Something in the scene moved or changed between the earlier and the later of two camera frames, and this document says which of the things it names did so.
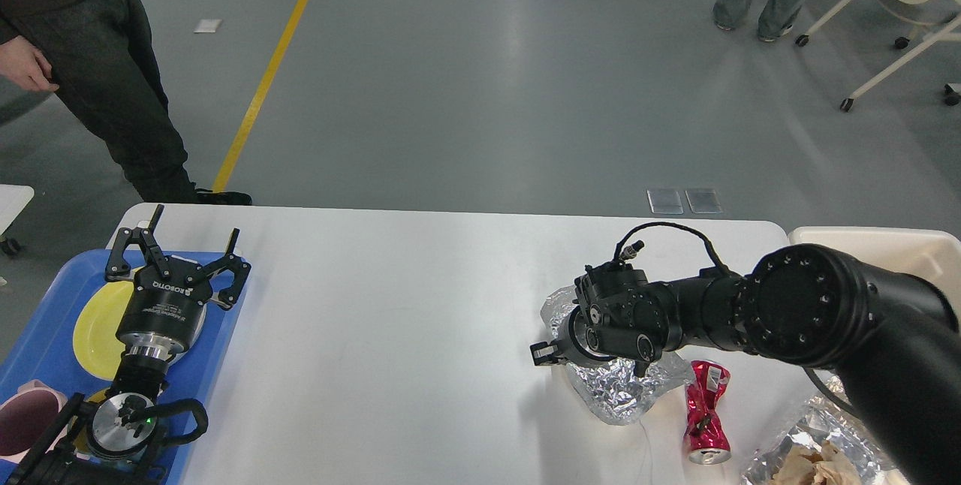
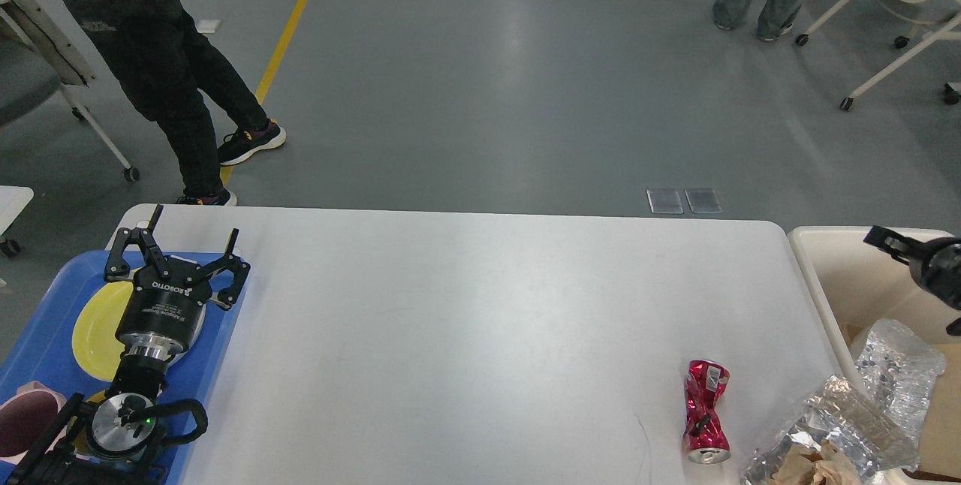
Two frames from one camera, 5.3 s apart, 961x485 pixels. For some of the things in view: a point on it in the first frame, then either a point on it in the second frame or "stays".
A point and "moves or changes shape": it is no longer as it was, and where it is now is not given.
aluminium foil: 613,391 moves or changes shape
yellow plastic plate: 98,348 stays
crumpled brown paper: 806,467 stays
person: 70,22 to 128,1
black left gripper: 167,305 stays
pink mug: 26,417 stays
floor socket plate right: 703,201 stays
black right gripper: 581,347 to 937,268
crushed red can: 706,439 stays
